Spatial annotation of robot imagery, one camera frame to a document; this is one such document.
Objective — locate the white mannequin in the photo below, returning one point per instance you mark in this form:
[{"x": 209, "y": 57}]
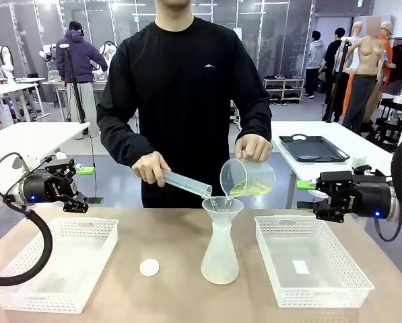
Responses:
[{"x": 357, "y": 32}]

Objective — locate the translucent plastic funnel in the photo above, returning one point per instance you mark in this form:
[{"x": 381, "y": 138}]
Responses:
[{"x": 222, "y": 208}]

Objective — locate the person's left forearm black sleeve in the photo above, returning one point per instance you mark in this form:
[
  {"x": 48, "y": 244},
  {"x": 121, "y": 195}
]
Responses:
[{"x": 259, "y": 121}]

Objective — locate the person's right hand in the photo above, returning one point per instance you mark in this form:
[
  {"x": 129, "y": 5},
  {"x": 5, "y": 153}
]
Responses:
[{"x": 151, "y": 168}]

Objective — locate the translucent conical flask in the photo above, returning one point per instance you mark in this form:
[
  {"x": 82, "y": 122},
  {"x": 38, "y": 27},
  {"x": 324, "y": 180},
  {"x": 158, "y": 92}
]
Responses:
[{"x": 219, "y": 259}]

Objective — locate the white side table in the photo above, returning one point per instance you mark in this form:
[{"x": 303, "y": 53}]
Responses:
[
  {"x": 362, "y": 144},
  {"x": 29, "y": 136}
]

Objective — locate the person in black sweater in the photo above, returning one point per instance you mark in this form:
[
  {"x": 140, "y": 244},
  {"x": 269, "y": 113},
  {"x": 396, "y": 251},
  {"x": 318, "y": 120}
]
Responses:
[{"x": 187, "y": 84}]

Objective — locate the wooden shoe rack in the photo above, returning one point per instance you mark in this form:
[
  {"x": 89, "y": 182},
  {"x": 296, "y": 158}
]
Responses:
[{"x": 285, "y": 89}]

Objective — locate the white perforated plastic basket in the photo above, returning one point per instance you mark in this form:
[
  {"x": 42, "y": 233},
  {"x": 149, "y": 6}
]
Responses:
[
  {"x": 322, "y": 297},
  {"x": 35, "y": 297}
]

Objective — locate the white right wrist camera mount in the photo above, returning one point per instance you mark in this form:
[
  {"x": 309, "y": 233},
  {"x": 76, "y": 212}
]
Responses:
[{"x": 360, "y": 170}]

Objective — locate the clear measuring cylinder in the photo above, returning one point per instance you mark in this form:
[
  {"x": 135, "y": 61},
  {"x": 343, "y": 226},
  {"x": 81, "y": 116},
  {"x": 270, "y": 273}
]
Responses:
[{"x": 187, "y": 184}]

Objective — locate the person in black jacket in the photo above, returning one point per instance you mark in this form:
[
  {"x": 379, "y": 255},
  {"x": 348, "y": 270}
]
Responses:
[{"x": 333, "y": 57}]

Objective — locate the person in grey hoodie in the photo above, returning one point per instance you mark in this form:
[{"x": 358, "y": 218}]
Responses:
[{"x": 315, "y": 57}]

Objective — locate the person's right forearm black sleeve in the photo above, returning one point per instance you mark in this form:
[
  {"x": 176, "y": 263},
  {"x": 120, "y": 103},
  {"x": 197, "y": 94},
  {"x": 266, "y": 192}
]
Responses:
[{"x": 123, "y": 144}]

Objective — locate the black plastic tray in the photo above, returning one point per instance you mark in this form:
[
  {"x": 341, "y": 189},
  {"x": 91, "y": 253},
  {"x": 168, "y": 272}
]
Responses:
[{"x": 313, "y": 148}]

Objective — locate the white round flask cap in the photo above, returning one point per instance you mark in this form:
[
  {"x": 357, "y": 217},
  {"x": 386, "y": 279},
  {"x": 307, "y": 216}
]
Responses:
[{"x": 149, "y": 268}]

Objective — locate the beige bare mannequin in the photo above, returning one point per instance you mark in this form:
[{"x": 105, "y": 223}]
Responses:
[{"x": 369, "y": 67}]

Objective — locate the clear plastic measuring beaker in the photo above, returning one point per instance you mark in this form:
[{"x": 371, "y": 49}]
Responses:
[{"x": 251, "y": 178}]

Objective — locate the mannequin in orange clothes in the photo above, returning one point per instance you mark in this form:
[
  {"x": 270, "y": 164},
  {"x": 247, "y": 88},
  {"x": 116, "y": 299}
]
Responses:
[{"x": 385, "y": 43}]

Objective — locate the black metal shelf cart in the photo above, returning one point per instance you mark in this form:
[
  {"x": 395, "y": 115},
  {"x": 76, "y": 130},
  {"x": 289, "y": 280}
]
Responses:
[{"x": 389, "y": 128}]

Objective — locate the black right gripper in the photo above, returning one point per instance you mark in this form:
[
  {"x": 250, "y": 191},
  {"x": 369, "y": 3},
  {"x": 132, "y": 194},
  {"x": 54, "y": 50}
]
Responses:
[{"x": 369, "y": 198}]

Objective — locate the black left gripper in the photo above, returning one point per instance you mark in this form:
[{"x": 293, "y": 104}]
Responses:
[{"x": 49, "y": 188}]

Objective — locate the person in purple hoodie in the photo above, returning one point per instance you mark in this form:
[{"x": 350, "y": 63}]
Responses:
[{"x": 81, "y": 57}]

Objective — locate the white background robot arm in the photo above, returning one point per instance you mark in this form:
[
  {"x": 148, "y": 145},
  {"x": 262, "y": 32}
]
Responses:
[{"x": 5, "y": 60}]

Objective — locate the person's left hand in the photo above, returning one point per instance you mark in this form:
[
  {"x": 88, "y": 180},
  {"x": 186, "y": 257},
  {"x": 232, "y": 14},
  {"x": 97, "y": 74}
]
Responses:
[{"x": 254, "y": 148}]

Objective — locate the white workbench table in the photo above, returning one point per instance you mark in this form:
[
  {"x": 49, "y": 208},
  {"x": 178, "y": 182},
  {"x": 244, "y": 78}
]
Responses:
[{"x": 8, "y": 91}]

